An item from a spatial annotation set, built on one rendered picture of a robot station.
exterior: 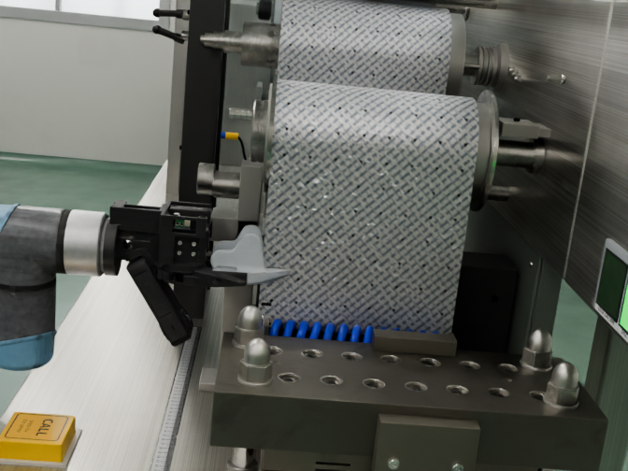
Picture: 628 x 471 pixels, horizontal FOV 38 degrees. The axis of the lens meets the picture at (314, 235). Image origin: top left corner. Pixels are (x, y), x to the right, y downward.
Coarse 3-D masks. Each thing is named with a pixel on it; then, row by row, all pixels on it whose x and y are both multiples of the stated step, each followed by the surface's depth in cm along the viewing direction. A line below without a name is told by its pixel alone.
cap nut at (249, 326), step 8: (240, 312) 100; (248, 312) 100; (256, 312) 100; (240, 320) 100; (248, 320) 100; (256, 320) 100; (240, 328) 100; (248, 328) 100; (256, 328) 100; (240, 336) 100; (248, 336) 100; (256, 336) 100; (240, 344) 100
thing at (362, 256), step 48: (288, 192) 104; (336, 192) 104; (384, 192) 104; (288, 240) 106; (336, 240) 106; (384, 240) 106; (432, 240) 106; (288, 288) 107; (336, 288) 107; (384, 288) 108; (432, 288) 108
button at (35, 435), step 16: (16, 416) 102; (32, 416) 102; (48, 416) 103; (64, 416) 103; (16, 432) 99; (32, 432) 99; (48, 432) 99; (64, 432) 100; (0, 448) 97; (16, 448) 97; (32, 448) 97; (48, 448) 97; (64, 448) 99
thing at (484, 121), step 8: (480, 104) 108; (480, 112) 106; (488, 112) 106; (480, 120) 105; (488, 120) 105; (480, 128) 105; (488, 128) 105; (480, 136) 104; (488, 136) 104; (480, 144) 104; (488, 144) 104; (264, 152) 104; (480, 152) 104; (488, 152) 104; (264, 160) 104; (480, 160) 104; (488, 160) 104; (264, 168) 105; (480, 168) 105; (480, 176) 105; (480, 184) 106; (472, 192) 108
